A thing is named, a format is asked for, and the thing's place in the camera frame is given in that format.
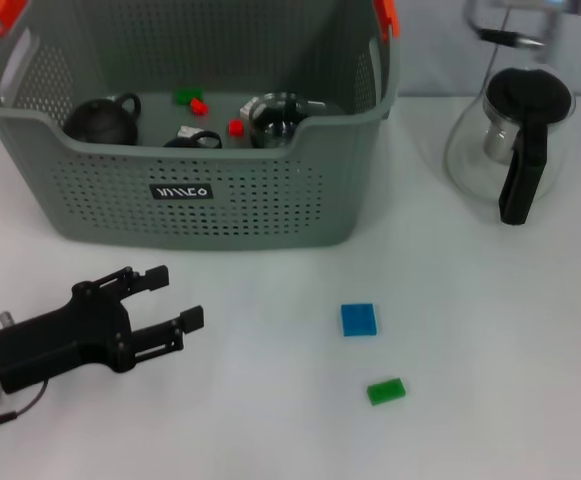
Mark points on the orange clamp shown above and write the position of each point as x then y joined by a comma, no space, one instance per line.
387,17
5,15

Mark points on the green toy brick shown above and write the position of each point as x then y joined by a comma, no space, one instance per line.
386,391
186,95

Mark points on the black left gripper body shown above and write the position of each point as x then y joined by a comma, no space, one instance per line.
60,340

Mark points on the small orange-red toy brick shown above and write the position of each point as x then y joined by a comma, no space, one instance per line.
199,105

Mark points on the blue toy brick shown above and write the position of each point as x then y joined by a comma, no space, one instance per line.
360,320

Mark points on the glass teacup with black sleeve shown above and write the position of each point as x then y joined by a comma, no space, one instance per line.
275,127
317,107
185,143

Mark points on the black clay teapot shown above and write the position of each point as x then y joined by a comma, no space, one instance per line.
100,122

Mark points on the grey perforated storage bin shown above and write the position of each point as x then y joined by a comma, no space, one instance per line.
270,210

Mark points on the orange-red square brick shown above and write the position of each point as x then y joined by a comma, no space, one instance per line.
236,127

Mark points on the white toy brick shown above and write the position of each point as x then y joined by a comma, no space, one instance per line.
246,111
186,131

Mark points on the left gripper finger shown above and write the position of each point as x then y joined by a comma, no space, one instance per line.
140,280
170,332

